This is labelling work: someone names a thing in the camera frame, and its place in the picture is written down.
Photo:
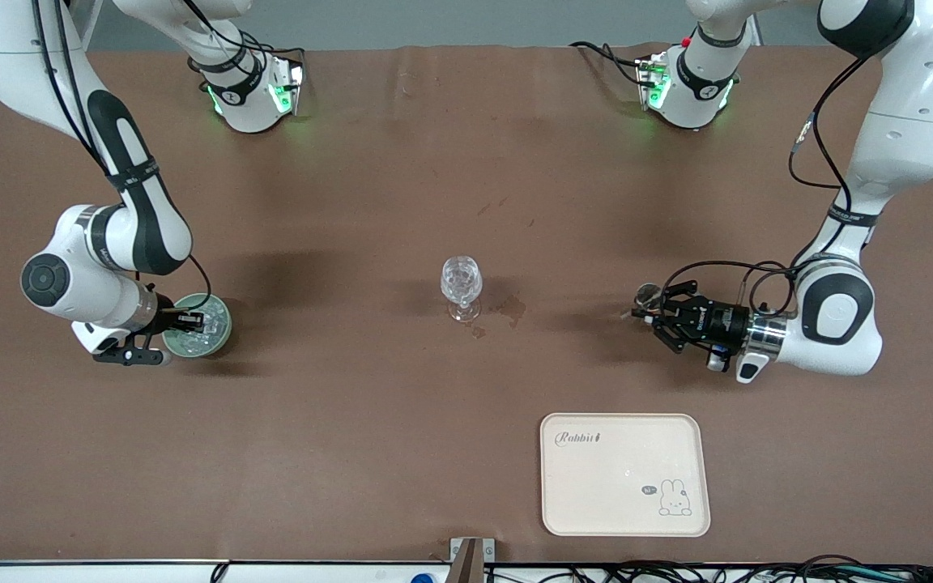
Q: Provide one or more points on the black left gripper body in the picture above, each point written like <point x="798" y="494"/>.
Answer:
<point x="722" y="318"/>

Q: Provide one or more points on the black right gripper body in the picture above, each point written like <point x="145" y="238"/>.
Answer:
<point x="168" y="317"/>

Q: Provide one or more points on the small silver metal cup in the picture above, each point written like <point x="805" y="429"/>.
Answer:
<point x="645" y="295"/>

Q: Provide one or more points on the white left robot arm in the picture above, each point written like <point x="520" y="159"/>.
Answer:
<point x="839" y="316"/>

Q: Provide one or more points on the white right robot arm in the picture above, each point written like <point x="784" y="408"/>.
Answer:
<point x="78" y="283"/>

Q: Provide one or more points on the pile of clear ice cubes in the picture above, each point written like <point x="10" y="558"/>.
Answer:
<point x="206" y="344"/>

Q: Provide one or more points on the clear wine glass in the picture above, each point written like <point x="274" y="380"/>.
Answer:
<point x="461" y="279"/>

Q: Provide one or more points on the green ceramic bowl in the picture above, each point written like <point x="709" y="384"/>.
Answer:
<point x="223" y="336"/>

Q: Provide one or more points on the beige rabbit print tray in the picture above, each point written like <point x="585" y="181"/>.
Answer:
<point x="620" y="478"/>

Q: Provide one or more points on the brown table cover mat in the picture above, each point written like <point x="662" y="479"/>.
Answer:
<point x="353" y="445"/>

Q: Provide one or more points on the blue round object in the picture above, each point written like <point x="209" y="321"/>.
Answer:
<point x="423" y="578"/>

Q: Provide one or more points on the grey metal bracket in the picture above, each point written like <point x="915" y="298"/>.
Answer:
<point x="457" y="546"/>

